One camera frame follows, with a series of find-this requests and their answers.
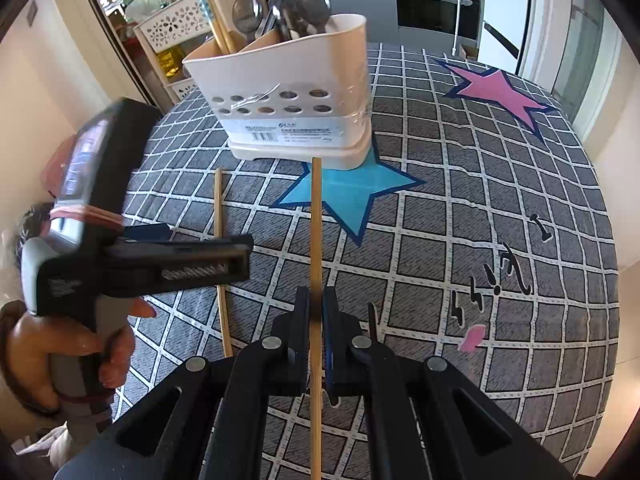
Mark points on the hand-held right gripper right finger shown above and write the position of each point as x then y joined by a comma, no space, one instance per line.
328,340

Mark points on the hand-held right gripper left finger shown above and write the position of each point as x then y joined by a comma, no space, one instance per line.
300,340

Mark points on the white fridge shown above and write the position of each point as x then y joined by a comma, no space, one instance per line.
505,10

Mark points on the cream plastic utensil holder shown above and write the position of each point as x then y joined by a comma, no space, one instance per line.
300,70

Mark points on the grey kitchen cabinet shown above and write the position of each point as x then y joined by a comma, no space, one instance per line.
360,10

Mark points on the metal spoon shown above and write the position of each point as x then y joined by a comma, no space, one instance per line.
312,0
282,10
247,12

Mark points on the yellow oil bottle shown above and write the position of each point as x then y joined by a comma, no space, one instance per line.
172,62

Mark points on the person's left forearm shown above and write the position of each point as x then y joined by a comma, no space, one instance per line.
5,350

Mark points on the white cloth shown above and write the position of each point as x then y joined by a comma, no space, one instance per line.
55,445

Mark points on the white perforated basket rack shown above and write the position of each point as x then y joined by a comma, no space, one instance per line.
170,22

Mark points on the small cardboard box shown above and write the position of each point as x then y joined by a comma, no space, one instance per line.
470,51

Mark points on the clear plastic bag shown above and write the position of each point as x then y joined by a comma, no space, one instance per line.
145,5

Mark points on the person's left hand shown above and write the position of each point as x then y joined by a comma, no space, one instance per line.
50,350

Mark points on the black built-in oven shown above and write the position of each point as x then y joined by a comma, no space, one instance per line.
430,15

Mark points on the wooden chopstick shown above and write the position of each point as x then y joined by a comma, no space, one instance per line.
316,235
218,210

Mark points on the blue patterned chopstick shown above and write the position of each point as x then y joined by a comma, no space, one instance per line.
207,7

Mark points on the glass sliding door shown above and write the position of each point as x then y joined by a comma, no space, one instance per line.
575,35

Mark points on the grey checked star tablecloth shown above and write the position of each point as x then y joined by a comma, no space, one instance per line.
450,185

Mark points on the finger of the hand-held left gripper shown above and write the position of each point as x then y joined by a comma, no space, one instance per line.
147,232
200,255

